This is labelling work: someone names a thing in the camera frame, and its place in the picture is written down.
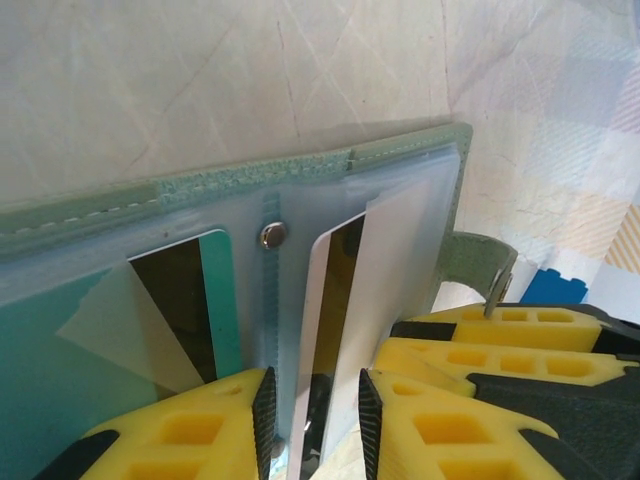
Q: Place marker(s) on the green card holder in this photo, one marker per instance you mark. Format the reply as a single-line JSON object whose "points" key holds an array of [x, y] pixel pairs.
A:
{"points": [[225, 185]]}

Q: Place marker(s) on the teal card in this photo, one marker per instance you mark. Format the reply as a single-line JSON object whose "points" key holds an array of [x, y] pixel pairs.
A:
{"points": [[220, 280]]}

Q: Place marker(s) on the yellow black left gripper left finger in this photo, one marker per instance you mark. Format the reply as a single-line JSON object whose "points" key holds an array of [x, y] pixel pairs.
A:
{"points": [[200, 430]]}

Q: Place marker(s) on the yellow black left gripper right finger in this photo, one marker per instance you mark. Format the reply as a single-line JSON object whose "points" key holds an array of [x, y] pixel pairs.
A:
{"points": [[440, 435]]}

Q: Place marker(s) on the blue toy block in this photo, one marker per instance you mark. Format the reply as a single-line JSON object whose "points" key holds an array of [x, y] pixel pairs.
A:
{"points": [[550, 287]]}

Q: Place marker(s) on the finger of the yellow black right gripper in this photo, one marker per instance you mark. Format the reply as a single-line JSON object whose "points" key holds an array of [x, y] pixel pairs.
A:
{"points": [[525, 380], [525, 325]]}

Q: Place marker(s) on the white card with black stripe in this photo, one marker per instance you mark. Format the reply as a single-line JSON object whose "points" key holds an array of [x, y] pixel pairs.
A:
{"points": [[345, 260]]}

